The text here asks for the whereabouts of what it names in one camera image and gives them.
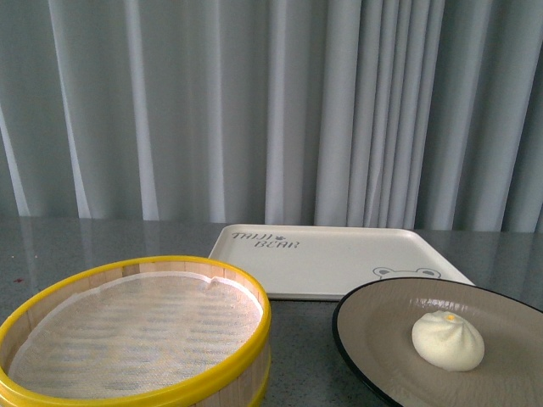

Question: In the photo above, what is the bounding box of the beige plate with black rim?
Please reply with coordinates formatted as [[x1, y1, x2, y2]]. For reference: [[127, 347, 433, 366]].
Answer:
[[333, 278, 542, 406]]

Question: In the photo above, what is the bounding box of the white steamed bun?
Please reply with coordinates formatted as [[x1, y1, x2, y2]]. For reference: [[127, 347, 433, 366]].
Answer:
[[411, 310, 485, 371]]

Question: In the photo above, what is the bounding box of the white bear-print tray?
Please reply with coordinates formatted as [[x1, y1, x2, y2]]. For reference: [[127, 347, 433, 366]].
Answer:
[[210, 224, 470, 301]]

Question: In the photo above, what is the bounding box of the yellow-rimmed bamboo steamer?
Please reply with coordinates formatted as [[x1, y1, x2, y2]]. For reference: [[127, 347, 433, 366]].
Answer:
[[1, 255, 271, 406]]

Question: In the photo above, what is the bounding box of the white steamer cloth liner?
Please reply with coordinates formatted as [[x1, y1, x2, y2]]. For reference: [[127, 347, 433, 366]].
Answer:
[[8, 272, 263, 399]]

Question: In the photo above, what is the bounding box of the grey pleated curtain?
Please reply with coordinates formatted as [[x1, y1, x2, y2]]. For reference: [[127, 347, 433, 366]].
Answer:
[[1, 1, 542, 232]]

